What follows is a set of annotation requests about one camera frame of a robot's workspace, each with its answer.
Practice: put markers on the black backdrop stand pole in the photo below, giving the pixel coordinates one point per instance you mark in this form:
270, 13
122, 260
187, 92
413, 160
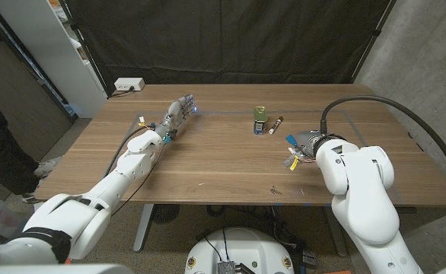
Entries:
86, 49
373, 40

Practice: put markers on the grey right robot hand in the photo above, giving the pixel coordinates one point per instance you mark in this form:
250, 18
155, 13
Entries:
306, 142

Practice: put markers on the round black floor fan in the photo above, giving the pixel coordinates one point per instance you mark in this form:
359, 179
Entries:
165, 213

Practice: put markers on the small metal key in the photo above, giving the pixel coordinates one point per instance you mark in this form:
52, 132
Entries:
274, 191

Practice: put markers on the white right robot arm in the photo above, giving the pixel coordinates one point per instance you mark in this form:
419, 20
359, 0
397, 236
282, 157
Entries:
364, 198

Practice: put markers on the white power strip box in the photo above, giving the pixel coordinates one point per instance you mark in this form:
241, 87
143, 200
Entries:
128, 83

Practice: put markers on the grey sneaker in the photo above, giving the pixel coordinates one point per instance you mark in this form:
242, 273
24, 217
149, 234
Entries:
45, 168
29, 198

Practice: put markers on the brown marker pen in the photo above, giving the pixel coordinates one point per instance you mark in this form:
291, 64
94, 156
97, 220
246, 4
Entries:
276, 125

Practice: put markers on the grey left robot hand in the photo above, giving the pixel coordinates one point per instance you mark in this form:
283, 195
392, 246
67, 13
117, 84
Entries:
175, 114

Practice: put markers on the white table leg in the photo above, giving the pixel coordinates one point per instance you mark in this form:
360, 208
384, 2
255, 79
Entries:
144, 228
343, 251

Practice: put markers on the white robot torso base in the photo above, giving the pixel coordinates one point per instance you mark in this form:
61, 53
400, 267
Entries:
242, 251

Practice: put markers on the black backdrop curtain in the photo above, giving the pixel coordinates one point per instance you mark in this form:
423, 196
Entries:
227, 38

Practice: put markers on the white head camera housing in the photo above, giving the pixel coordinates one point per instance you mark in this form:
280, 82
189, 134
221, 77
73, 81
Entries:
55, 269

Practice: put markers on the white shelf cabinet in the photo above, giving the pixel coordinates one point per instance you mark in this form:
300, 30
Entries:
51, 53

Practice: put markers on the medicine bottle with green cap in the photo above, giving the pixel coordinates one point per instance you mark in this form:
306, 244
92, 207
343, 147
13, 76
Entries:
260, 121

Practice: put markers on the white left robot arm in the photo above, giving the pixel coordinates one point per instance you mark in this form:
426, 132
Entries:
93, 201

